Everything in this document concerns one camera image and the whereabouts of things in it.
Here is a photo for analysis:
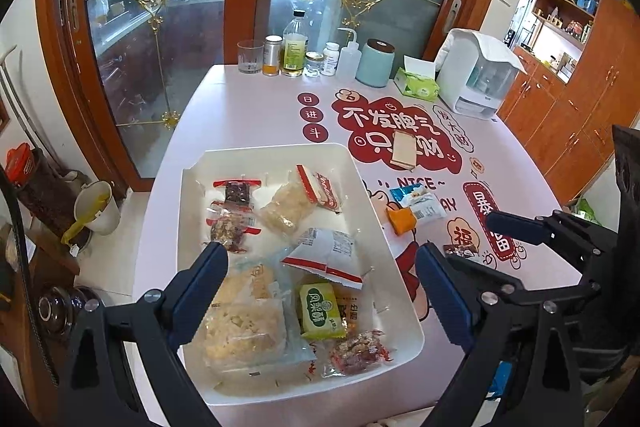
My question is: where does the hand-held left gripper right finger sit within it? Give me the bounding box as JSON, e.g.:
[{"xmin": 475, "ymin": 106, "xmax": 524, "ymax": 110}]
[{"xmin": 415, "ymin": 243, "xmax": 585, "ymax": 427}]

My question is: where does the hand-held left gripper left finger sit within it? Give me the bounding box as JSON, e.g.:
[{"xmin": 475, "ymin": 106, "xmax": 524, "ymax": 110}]
[{"xmin": 57, "ymin": 241, "xmax": 230, "ymax": 427}]

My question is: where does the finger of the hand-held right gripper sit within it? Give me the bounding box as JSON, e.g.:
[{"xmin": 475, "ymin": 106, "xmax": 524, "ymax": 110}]
[
  {"xmin": 497, "ymin": 277, "xmax": 602, "ymax": 309},
  {"xmin": 486, "ymin": 208, "xmax": 610, "ymax": 267}
]

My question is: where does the small clear cake packet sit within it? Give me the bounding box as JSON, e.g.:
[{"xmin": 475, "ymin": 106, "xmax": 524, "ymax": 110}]
[{"xmin": 219, "ymin": 257, "xmax": 293, "ymax": 308}]

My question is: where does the large clear cake packet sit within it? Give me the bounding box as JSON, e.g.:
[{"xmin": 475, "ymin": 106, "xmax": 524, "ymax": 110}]
[{"xmin": 199, "ymin": 296, "xmax": 313, "ymax": 384}]

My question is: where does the clear nut bar packet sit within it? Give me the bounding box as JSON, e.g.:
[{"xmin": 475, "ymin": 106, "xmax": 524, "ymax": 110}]
[{"xmin": 206, "ymin": 211, "xmax": 262, "ymax": 254}]

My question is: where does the white plain snack packet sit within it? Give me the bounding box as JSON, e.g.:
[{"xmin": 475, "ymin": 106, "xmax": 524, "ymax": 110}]
[{"xmin": 407, "ymin": 196, "xmax": 447, "ymax": 226}]

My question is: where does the orange brown snack packet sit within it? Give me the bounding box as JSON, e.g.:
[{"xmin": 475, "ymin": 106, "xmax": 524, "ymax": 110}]
[{"xmin": 332, "ymin": 286, "xmax": 373, "ymax": 333}]

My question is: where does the clear nut crisp packet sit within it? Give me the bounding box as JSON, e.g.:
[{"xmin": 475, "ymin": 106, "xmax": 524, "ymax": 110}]
[{"xmin": 321, "ymin": 328, "xmax": 392, "ymax": 379}]

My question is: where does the clear dark date packet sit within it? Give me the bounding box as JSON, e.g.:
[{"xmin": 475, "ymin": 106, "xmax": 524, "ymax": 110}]
[{"xmin": 212, "ymin": 178, "xmax": 264, "ymax": 211}]

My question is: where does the clear rice cake packet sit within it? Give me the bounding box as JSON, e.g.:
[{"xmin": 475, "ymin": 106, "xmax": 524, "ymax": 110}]
[{"xmin": 259, "ymin": 182, "xmax": 315, "ymax": 236}]

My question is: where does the green pastry packet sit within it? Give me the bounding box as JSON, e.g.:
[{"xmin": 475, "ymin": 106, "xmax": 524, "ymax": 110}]
[{"xmin": 298, "ymin": 282, "xmax": 349, "ymax": 342}]

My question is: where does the white red-print snack packet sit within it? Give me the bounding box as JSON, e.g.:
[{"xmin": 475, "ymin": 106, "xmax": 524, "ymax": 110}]
[{"xmin": 280, "ymin": 227, "xmax": 377, "ymax": 291}]

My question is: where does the white plastic tray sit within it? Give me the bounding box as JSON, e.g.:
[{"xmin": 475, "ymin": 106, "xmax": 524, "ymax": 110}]
[{"xmin": 177, "ymin": 142, "xmax": 426, "ymax": 408}]

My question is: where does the red white cookie packet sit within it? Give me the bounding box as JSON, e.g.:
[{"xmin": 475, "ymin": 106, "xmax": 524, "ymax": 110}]
[{"xmin": 295, "ymin": 163, "xmax": 345, "ymax": 214}]

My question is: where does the small dark snack packet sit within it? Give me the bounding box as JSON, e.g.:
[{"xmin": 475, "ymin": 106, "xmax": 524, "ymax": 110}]
[{"xmin": 442, "ymin": 243, "xmax": 479, "ymax": 259}]

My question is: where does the green bag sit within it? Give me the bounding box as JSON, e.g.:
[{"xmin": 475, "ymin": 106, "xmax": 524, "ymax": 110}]
[{"xmin": 572, "ymin": 198, "xmax": 603, "ymax": 225}]

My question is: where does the small orange snack packet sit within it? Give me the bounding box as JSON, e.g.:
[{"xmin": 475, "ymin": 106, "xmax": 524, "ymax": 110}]
[{"xmin": 386, "ymin": 207, "xmax": 420, "ymax": 236}]

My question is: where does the blue snack packet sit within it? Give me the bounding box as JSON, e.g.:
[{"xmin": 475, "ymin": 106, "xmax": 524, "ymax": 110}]
[{"xmin": 389, "ymin": 184, "xmax": 433, "ymax": 208}]

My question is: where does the white enamel pot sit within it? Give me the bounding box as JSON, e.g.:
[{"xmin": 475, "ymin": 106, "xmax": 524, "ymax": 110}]
[{"xmin": 74, "ymin": 180, "xmax": 122, "ymax": 236}]

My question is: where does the wooden cabinet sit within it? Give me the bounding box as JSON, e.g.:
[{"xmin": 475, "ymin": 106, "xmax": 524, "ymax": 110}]
[{"xmin": 497, "ymin": 0, "xmax": 640, "ymax": 208}]

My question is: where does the long brown biscuit packet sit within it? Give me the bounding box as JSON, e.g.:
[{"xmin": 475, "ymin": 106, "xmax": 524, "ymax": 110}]
[{"xmin": 389, "ymin": 131, "xmax": 417, "ymax": 171}]

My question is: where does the yellow ladle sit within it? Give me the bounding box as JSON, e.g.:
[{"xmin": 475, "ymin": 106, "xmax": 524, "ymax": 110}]
[{"xmin": 61, "ymin": 184, "xmax": 112, "ymax": 246}]

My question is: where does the white countertop appliance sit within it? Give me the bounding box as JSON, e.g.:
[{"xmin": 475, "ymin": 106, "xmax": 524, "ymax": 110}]
[{"xmin": 436, "ymin": 28, "xmax": 526, "ymax": 122}]

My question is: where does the green tissue pack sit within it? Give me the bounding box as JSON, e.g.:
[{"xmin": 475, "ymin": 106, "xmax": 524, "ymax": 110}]
[{"xmin": 393, "ymin": 55, "xmax": 441, "ymax": 102}]

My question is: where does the dark container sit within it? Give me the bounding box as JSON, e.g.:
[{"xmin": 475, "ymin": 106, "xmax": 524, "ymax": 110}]
[{"xmin": 14, "ymin": 147, "xmax": 81, "ymax": 238}]

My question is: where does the pink printed tablecloth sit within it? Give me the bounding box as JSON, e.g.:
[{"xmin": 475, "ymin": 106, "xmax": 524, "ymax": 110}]
[{"xmin": 135, "ymin": 64, "xmax": 586, "ymax": 427}]

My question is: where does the teal canister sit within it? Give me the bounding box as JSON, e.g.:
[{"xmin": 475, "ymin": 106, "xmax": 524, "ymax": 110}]
[{"xmin": 356, "ymin": 38, "xmax": 396, "ymax": 88}]

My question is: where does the white squeeze bottle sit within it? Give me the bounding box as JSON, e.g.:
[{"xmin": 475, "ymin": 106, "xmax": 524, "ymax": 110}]
[{"xmin": 337, "ymin": 28, "xmax": 362, "ymax": 78}]

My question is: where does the drinking glass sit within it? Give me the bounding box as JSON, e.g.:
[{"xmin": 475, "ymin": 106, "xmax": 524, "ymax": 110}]
[{"xmin": 237, "ymin": 41, "xmax": 264, "ymax": 75}]

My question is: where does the orange yellow can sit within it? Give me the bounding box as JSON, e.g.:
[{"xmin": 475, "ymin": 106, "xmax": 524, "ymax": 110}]
[{"xmin": 263, "ymin": 35, "xmax": 283, "ymax": 76}]

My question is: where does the small white pill bottle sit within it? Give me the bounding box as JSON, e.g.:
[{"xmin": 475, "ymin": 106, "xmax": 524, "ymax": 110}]
[{"xmin": 322, "ymin": 42, "xmax": 341, "ymax": 76}]

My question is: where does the glass bottle green label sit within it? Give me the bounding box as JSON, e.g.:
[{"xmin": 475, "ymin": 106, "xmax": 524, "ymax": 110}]
[{"xmin": 281, "ymin": 10, "xmax": 307, "ymax": 78}]

